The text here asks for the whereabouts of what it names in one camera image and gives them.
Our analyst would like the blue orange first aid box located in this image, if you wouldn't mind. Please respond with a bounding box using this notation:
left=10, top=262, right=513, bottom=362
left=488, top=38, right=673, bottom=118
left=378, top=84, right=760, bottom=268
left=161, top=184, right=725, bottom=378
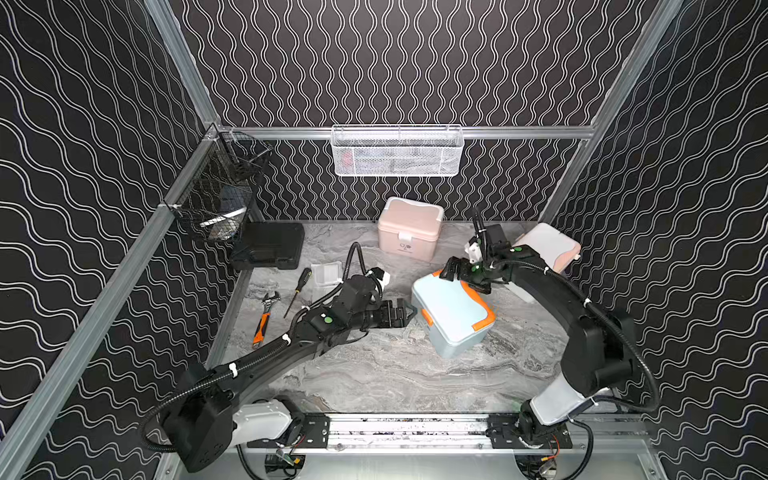
left=412, top=271, right=496, bottom=358

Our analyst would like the white gauze packet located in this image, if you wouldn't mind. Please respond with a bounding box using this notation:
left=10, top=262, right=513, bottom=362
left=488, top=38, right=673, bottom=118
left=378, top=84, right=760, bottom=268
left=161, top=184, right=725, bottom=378
left=311, top=261, right=343, bottom=287

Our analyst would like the white pink first aid box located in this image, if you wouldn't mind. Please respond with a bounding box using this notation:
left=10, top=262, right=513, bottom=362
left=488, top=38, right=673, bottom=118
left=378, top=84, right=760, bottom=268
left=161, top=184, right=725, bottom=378
left=513, top=223, right=581, bottom=273

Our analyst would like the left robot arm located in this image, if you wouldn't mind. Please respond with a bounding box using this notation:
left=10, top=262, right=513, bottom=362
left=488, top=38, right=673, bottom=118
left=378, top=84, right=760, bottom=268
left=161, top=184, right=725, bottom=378
left=138, top=267, right=418, bottom=473

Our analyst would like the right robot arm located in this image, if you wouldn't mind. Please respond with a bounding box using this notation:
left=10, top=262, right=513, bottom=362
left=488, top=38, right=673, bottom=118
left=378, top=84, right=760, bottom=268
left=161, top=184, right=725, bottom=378
left=439, top=210, right=661, bottom=446

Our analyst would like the black yellow screwdriver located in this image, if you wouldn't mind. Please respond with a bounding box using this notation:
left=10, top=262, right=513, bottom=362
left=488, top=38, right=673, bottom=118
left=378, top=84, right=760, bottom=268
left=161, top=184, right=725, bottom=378
left=284, top=267, right=312, bottom=318

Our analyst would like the black plastic tool case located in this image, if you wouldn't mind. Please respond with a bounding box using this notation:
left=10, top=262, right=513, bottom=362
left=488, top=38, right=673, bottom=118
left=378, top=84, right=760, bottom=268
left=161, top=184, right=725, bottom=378
left=230, top=222, right=305, bottom=271

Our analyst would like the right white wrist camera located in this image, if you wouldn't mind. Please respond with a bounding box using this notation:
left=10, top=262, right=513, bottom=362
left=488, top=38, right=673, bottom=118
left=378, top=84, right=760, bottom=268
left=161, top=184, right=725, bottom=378
left=465, top=239, right=483, bottom=265

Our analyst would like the orange handled adjustable wrench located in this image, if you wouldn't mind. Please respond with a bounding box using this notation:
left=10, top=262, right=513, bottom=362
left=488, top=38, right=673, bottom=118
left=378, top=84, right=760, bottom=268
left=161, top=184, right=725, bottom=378
left=252, top=291, right=281, bottom=349

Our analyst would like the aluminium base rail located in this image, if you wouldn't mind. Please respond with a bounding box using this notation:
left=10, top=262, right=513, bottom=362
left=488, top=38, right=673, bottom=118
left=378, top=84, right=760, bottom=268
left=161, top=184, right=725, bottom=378
left=161, top=411, right=655, bottom=455

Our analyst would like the white wire wall basket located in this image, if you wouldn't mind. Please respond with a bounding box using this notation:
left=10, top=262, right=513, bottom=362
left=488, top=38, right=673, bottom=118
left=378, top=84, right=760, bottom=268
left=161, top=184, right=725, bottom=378
left=330, top=124, right=465, bottom=177

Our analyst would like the black wire wall basket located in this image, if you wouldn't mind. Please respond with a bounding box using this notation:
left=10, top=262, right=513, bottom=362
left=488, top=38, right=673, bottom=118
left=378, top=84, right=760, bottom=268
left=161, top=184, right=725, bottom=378
left=170, top=124, right=275, bottom=244

